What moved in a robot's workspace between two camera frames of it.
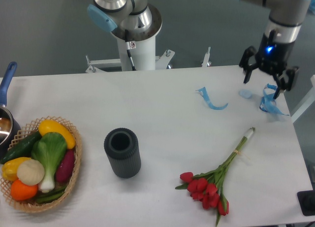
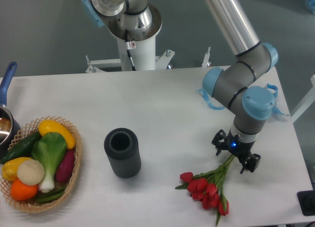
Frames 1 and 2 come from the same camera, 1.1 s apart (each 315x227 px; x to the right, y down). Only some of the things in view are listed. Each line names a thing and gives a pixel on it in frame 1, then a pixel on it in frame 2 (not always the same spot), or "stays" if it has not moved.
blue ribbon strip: x=204 y=93 stays
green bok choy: x=50 y=149 stays
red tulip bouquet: x=206 y=186 stays
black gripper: x=272 y=58 to x=239 y=147
